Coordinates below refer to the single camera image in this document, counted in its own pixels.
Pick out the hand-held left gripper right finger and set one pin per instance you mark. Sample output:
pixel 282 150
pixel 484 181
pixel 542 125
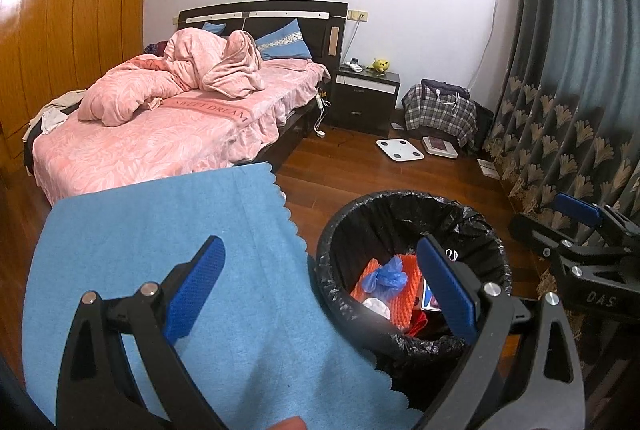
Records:
pixel 450 295

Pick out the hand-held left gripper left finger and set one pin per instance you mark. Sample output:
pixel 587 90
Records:
pixel 192 290

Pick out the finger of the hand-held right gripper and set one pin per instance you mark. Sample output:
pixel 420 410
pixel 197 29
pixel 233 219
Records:
pixel 535 232
pixel 575 207

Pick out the white carton with blue print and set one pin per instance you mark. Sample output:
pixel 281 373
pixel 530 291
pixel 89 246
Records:
pixel 427 295

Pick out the red cloth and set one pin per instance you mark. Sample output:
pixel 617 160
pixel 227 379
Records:
pixel 419 322

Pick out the orange foam net sleeve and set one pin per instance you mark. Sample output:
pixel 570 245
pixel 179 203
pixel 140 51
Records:
pixel 407 272

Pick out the blue plastic bag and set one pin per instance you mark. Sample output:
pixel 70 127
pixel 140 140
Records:
pixel 385 275

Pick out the black lined trash bin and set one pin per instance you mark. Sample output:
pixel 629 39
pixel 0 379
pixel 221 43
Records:
pixel 380 220

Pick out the person's left hand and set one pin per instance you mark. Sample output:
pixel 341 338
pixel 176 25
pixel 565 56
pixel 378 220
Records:
pixel 290 424

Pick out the small white box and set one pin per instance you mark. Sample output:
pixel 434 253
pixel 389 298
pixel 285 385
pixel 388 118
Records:
pixel 489 168

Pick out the blue felt table cloth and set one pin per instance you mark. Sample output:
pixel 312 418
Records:
pixel 150 220

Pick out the pink bathroom scale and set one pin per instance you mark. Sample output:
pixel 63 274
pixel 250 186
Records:
pixel 440 146

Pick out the bed with pink sheet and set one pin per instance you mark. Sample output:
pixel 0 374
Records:
pixel 150 145

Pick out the plaid cloth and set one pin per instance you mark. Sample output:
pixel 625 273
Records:
pixel 440 115

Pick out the white bathroom scale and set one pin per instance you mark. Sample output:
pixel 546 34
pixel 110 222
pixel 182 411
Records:
pixel 400 150

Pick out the dark folded clothes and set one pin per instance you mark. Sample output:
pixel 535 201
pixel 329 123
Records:
pixel 445 87

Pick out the grey patterned curtain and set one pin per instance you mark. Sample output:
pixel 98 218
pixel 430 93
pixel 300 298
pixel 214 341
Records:
pixel 565 35

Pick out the pink duvet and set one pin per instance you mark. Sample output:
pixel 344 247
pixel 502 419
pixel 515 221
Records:
pixel 130 95

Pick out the dark wooden nightstand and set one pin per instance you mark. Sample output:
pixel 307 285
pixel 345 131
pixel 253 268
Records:
pixel 365 105

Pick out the white power strip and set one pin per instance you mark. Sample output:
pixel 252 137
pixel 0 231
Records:
pixel 320 110

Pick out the pile of clothes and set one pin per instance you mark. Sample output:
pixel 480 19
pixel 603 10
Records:
pixel 50 115

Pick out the yellow plush toy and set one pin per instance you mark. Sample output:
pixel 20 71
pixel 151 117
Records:
pixel 381 66

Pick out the dark cloth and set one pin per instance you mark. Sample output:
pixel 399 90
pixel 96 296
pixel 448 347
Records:
pixel 155 48

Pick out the white telephone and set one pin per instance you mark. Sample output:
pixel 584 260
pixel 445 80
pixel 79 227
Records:
pixel 354 65

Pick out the small blue pillow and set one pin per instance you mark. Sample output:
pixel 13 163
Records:
pixel 214 28

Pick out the large blue pillow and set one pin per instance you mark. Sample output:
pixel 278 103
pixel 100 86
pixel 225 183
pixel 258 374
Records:
pixel 285 42

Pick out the wooden wardrobe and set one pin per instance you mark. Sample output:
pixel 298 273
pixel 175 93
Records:
pixel 75 20

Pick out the wall socket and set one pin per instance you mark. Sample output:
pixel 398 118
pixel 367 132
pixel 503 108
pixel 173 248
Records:
pixel 358 15

